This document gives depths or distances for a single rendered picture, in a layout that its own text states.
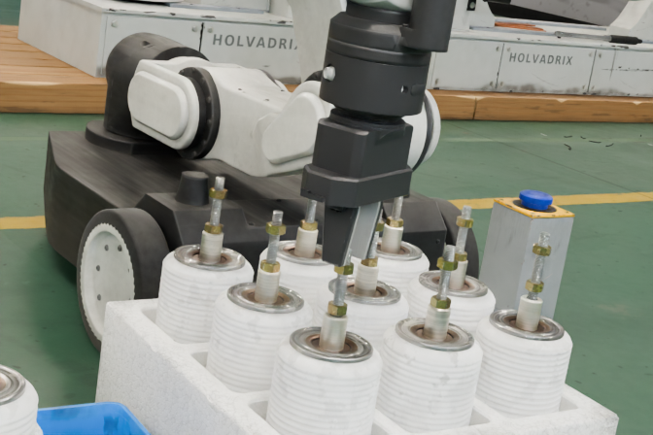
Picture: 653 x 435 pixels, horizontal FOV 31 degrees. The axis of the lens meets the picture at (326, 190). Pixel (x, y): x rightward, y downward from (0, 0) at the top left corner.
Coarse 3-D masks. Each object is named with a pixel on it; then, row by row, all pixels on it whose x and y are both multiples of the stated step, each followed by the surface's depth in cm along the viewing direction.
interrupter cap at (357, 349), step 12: (300, 336) 107; (312, 336) 108; (348, 336) 109; (360, 336) 109; (300, 348) 104; (312, 348) 104; (348, 348) 107; (360, 348) 106; (372, 348) 106; (324, 360) 103; (336, 360) 103; (348, 360) 103; (360, 360) 104
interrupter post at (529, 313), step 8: (520, 304) 119; (528, 304) 118; (536, 304) 118; (520, 312) 119; (528, 312) 118; (536, 312) 118; (520, 320) 119; (528, 320) 118; (536, 320) 119; (528, 328) 118; (536, 328) 119
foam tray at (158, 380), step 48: (144, 336) 121; (144, 384) 121; (192, 384) 112; (192, 432) 112; (240, 432) 105; (384, 432) 108; (432, 432) 109; (480, 432) 111; (528, 432) 113; (576, 432) 116
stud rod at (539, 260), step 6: (540, 234) 117; (546, 234) 117; (540, 240) 117; (546, 240) 117; (540, 246) 117; (546, 246) 117; (540, 258) 117; (534, 264) 118; (540, 264) 118; (534, 270) 118; (540, 270) 118; (534, 276) 118; (540, 276) 118; (534, 282) 118; (528, 294) 119; (534, 294) 118; (534, 300) 119
